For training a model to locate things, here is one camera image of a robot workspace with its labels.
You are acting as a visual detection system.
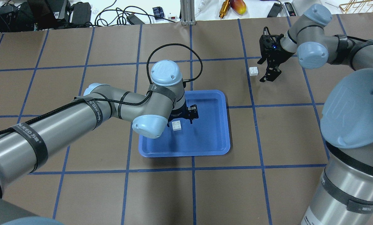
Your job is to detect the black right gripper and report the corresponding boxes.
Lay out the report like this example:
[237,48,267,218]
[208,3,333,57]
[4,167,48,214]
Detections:
[257,27,294,83]

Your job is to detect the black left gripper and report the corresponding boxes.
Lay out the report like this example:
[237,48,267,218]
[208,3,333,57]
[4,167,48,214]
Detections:
[168,104,199,124]

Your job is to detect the white block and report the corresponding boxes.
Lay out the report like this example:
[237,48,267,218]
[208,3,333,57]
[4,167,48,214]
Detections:
[171,121,182,131]
[249,67,259,76]

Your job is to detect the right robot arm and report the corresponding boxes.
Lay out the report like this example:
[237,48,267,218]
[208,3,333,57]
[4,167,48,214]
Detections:
[258,4,373,225]

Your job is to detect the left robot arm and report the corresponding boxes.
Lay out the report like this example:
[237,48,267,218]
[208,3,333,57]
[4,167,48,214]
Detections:
[0,60,198,225]

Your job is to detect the blue plastic tray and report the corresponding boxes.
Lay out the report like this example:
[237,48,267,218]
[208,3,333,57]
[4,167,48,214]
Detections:
[138,90,231,157]

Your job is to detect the red yellow mango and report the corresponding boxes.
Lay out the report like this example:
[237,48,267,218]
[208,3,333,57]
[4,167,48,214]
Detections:
[230,0,247,15]

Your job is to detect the black power adapter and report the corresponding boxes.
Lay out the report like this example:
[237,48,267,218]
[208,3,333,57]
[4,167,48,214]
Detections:
[71,2,92,25]

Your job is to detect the aluminium frame post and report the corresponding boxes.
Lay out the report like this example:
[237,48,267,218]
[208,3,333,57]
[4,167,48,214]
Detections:
[179,0,196,26]

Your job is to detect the black braided cable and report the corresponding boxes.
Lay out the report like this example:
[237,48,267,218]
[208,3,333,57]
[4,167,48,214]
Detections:
[0,43,203,139]

